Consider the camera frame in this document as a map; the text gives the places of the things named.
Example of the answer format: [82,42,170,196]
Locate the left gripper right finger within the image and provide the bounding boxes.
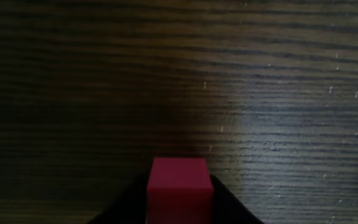
[209,174,264,224]

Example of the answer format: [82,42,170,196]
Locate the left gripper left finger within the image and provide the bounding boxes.
[87,173,150,224]

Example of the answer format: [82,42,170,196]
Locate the red cube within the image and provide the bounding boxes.
[146,157,214,224]

